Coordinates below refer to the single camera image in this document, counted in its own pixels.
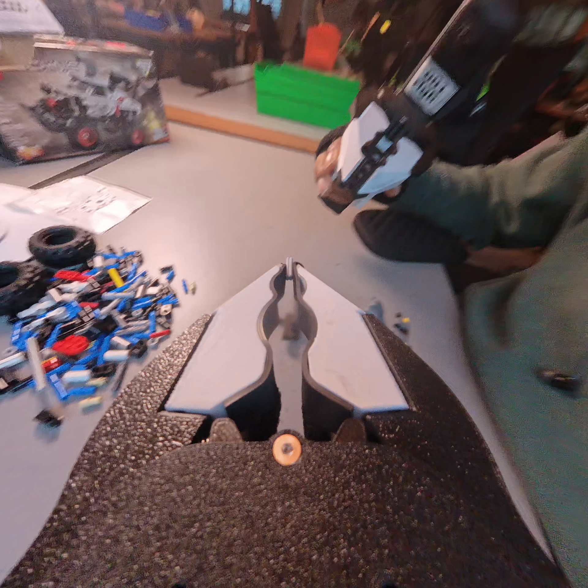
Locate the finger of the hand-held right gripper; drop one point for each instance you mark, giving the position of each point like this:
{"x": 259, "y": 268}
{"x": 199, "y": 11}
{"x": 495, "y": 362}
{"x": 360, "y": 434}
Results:
{"x": 395, "y": 170}
{"x": 363, "y": 138}

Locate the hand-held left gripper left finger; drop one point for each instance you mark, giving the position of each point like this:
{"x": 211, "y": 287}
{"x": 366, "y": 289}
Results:
{"x": 220, "y": 363}

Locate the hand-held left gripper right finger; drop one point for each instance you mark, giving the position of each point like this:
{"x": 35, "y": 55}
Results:
{"x": 358, "y": 363}

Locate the grey motor block assembly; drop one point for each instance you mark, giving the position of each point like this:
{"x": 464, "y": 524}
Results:
{"x": 333, "y": 179}

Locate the pile of small building bricks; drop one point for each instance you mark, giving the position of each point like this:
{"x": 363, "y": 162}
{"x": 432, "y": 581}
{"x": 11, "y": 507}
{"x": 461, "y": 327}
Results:
{"x": 92, "y": 322}

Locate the person's right forearm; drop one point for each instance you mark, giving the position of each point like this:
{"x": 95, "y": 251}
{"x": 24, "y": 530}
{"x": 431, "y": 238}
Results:
{"x": 496, "y": 193}

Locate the grey desk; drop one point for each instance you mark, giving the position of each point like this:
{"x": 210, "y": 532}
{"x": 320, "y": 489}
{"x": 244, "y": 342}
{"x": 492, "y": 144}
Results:
{"x": 239, "y": 202}

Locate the green plastic crate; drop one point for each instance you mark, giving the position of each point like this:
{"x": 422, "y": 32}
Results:
{"x": 308, "y": 92}

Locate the red bin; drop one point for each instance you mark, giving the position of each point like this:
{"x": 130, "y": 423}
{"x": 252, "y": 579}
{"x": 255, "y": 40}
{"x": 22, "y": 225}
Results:
{"x": 322, "y": 46}

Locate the wood-edged table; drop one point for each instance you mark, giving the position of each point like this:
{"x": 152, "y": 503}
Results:
{"x": 220, "y": 115}

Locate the person's torso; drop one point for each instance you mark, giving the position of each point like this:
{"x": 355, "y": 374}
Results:
{"x": 533, "y": 413}

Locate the black toy tyre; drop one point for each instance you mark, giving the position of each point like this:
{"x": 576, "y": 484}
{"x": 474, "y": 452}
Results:
{"x": 18, "y": 287}
{"x": 62, "y": 246}

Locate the clear sticker sheet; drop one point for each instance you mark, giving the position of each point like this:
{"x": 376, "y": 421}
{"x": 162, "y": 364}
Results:
{"x": 78, "y": 202}

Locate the toy truck box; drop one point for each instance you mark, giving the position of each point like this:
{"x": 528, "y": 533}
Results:
{"x": 83, "y": 101}

